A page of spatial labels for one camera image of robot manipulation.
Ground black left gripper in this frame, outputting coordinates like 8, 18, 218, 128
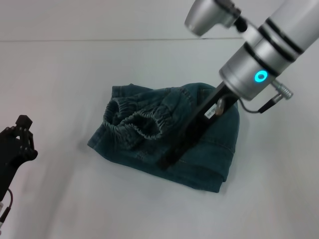
0, 114, 39, 198

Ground grey right gripper cable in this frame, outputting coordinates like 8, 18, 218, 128
238, 79, 294, 115

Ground grey left gripper cable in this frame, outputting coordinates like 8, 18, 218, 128
0, 188, 13, 226

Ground blue denim shorts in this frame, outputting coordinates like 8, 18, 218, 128
86, 83, 241, 194

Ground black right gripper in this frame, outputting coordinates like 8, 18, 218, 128
159, 81, 240, 172

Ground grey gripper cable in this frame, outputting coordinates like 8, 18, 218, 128
0, 188, 13, 226
238, 79, 294, 115

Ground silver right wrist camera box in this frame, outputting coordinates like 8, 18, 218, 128
183, 0, 243, 38

